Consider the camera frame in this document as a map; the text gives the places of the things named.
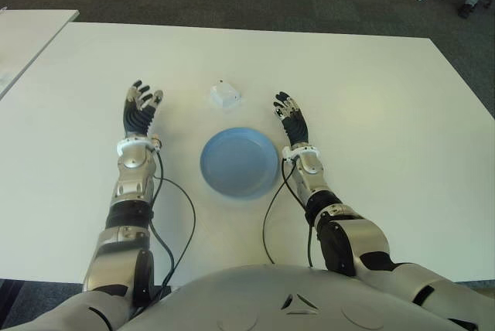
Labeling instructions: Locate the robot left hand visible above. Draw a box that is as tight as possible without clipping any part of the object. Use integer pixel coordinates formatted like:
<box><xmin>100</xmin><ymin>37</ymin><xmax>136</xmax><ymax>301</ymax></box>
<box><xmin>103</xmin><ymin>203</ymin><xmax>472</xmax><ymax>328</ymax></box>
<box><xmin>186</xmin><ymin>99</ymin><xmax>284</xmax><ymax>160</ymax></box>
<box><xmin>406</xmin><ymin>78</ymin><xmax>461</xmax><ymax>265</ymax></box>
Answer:
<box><xmin>122</xmin><ymin>78</ymin><xmax>164</xmax><ymax>141</ymax></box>

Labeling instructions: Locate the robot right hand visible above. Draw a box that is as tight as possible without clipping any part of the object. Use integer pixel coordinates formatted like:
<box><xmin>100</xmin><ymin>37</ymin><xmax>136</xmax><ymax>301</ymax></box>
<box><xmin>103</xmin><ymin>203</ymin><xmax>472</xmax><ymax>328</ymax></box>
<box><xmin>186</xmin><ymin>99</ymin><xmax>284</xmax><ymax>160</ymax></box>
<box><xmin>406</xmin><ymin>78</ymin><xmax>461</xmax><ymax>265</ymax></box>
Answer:
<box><xmin>272</xmin><ymin>90</ymin><xmax>312</xmax><ymax>149</ymax></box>

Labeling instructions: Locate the white charger plug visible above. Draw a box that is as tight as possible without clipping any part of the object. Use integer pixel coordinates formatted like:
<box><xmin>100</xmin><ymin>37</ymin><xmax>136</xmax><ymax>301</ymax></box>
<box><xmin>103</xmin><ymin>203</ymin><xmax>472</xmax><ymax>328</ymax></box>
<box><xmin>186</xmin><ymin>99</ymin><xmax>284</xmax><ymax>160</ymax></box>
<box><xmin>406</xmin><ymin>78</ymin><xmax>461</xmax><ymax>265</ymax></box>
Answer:
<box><xmin>208</xmin><ymin>80</ymin><xmax>241</xmax><ymax>108</ymax></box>

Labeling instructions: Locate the blue plate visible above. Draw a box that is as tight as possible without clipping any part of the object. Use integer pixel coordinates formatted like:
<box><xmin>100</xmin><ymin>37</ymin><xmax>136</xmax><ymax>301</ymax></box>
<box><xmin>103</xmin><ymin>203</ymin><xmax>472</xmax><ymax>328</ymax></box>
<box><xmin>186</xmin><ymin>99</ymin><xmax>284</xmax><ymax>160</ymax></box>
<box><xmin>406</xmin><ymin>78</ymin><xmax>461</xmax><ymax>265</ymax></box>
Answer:
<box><xmin>199</xmin><ymin>126</ymin><xmax>279</xmax><ymax>201</ymax></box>

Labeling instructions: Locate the white side table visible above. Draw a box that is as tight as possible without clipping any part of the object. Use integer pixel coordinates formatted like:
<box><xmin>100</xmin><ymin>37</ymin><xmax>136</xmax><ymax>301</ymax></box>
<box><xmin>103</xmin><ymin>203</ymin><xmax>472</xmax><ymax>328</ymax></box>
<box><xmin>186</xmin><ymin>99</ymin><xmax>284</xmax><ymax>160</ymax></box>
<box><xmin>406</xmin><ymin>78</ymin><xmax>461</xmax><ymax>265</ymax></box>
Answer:
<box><xmin>0</xmin><ymin>9</ymin><xmax>80</xmax><ymax>100</ymax></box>

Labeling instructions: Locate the grey robot torso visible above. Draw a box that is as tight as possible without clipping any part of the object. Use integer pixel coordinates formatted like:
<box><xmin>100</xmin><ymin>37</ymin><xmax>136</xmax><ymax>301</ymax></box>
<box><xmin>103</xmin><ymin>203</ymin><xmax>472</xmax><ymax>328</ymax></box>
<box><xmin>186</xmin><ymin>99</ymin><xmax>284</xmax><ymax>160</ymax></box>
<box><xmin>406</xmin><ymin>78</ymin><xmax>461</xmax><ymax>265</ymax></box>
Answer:
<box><xmin>30</xmin><ymin>263</ymin><xmax>476</xmax><ymax>331</ymax></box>

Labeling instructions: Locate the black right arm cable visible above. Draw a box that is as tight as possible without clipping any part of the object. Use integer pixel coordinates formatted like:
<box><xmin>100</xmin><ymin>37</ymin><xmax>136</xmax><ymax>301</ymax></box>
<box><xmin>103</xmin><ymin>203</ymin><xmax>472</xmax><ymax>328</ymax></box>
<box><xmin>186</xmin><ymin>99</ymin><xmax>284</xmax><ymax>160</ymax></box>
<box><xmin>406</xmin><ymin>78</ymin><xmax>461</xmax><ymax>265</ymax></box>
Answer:
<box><xmin>261</xmin><ymin>159</ymin><xmax>316</xmax><ymax>269</ymax></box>

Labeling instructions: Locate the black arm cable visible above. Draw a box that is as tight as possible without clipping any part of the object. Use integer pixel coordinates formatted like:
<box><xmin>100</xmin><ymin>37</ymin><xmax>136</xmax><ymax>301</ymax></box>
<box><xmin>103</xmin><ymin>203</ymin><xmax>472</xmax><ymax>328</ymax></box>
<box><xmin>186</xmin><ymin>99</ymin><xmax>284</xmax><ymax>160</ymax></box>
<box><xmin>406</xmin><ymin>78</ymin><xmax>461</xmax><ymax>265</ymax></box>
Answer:
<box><xmin>131</xmin><ymin>144</ymin><xmax>197</xmax><ymax>316</ymax></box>
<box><xmin>261</xmin><ymin>159</ymin><xmax>316</xmax><ymax>269</ymax></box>

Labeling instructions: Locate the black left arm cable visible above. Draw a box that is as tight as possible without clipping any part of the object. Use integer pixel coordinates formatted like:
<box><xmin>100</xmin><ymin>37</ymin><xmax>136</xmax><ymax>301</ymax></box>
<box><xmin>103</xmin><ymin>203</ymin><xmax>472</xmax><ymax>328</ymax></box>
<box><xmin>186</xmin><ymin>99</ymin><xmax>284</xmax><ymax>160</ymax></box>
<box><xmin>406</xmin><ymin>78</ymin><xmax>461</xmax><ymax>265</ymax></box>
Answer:
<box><xmin>131</xmin><ymin>144</ymin><xmax>197</xmax><ymax>316</ymax></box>

